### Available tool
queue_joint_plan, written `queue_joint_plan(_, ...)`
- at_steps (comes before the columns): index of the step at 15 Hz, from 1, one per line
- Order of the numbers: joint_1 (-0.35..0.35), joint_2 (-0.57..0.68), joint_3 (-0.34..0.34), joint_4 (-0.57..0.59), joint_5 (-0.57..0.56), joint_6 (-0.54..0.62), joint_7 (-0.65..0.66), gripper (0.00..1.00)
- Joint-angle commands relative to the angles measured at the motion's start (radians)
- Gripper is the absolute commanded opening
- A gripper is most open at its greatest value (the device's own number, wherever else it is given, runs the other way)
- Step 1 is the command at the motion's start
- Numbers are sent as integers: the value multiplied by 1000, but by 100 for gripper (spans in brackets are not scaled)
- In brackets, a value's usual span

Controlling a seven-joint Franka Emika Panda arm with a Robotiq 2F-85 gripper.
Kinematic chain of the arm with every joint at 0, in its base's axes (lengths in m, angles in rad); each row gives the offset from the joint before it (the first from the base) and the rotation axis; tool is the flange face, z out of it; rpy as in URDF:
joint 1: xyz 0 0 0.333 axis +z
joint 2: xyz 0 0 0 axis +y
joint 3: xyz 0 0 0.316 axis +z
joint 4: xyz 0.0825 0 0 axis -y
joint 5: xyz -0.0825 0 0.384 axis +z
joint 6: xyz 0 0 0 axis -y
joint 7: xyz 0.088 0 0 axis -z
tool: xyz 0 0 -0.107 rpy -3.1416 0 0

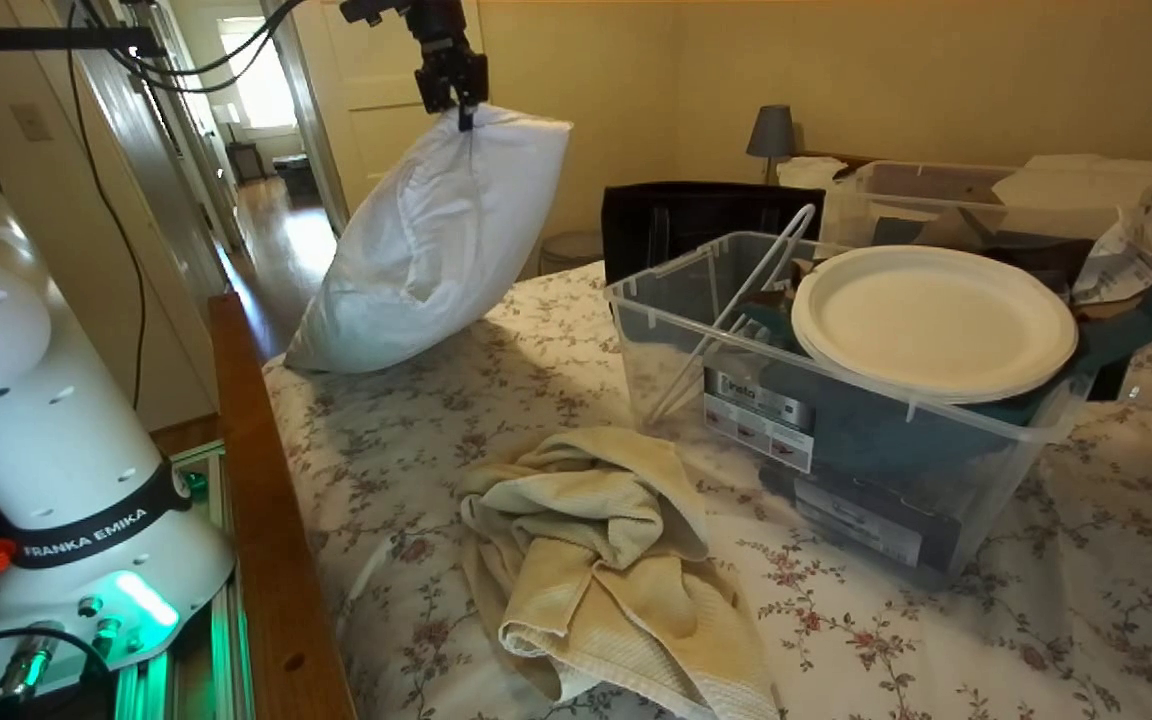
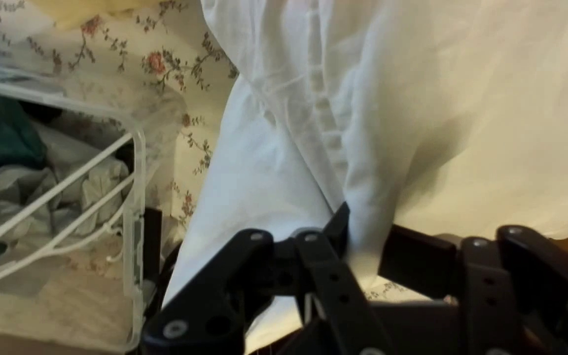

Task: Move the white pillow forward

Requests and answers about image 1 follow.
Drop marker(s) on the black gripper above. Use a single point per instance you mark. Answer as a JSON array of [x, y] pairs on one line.
[[440, 53]]

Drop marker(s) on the small white pillow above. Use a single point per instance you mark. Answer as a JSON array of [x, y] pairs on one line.
[[430, 252]]

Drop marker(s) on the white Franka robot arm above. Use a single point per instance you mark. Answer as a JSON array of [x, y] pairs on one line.
[[57, 442]]

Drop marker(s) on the white door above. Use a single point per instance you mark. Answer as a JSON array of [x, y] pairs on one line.
[[362, 94]]

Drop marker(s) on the black handbag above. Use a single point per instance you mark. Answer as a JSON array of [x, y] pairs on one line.
[[696, 222]]

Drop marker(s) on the grey bedside lamp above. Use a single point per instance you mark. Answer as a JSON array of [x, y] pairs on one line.
[[773, 133]]

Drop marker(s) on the wooden bed footboard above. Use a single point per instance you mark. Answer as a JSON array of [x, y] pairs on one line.
[[276, 533]]

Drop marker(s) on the cardboard box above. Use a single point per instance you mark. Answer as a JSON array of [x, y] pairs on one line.
[[921, 194]]

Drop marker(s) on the beige crumpled towel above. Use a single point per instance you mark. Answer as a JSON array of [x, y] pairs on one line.
[[600, 560]]

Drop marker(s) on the white round plate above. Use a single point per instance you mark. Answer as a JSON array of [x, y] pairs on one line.
[[929, 323]]

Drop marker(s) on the clear plastic storage bin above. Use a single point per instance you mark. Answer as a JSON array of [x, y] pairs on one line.
[[870, 465]]

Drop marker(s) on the crumpled clear plastic wrapper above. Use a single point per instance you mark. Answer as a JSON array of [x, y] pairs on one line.
[[1117, 262]]

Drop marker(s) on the teal fabric bag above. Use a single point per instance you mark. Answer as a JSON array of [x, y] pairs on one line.
[[1130, 335]]

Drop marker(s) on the floral bed sheet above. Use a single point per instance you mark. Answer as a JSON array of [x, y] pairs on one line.
[[978, 640]]

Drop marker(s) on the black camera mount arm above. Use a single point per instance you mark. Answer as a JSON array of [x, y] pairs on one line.
[[43, 40]]

